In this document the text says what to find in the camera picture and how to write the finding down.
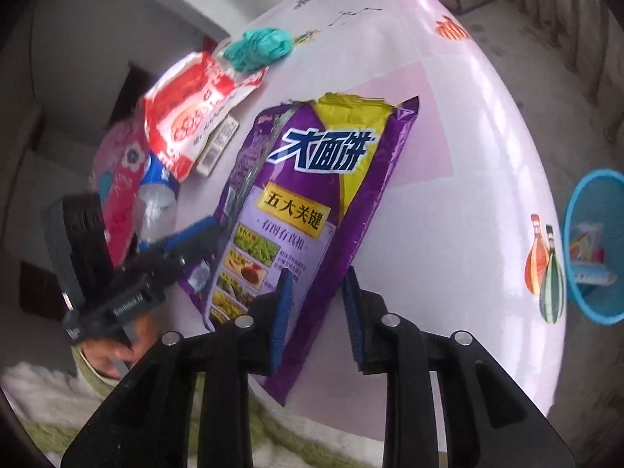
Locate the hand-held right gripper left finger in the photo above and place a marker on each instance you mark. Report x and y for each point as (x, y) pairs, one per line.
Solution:
(282, 312)

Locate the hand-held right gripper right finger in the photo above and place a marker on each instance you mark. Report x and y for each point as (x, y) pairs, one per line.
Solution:
(352, 317)

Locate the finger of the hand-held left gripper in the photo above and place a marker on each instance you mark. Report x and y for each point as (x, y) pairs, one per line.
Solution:
(204, 256)
(195, 235)

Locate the clear plastic bottle blue label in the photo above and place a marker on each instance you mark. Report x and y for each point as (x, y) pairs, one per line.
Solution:
(156, 200)

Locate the purple noodle bag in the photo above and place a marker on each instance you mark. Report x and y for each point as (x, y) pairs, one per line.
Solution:
(312, 180)

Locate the light blue medicine box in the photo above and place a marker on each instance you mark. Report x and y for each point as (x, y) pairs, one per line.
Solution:
(592, 277)

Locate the clear bag with red print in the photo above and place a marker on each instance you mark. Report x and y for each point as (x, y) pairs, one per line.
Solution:
(585, 239)

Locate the blue plastic basket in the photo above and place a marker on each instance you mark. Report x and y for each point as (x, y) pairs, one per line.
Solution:
(604, 183)

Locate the person's left hand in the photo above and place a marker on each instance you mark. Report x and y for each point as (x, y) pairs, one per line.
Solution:
(114, 351)

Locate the pink floral blanket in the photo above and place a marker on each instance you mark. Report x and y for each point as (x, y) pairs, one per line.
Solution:
(122, 180)

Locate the small white barcoded box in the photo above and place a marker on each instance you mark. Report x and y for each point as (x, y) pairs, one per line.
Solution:
(217, 148)

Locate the red snack bag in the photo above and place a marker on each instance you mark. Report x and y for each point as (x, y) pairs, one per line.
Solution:
(190, 107)

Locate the fluffy green white garment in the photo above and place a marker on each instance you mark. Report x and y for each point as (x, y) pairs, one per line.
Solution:
(29, 399)

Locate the pink printed tablecloth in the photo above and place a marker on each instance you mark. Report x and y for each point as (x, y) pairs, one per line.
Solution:
(463, 156)

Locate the teal crumpled cloth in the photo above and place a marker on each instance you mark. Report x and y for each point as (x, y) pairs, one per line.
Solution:
(258, 48)

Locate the metal balcony railing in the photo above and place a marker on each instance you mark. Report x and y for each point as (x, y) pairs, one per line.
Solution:
(594, 53)

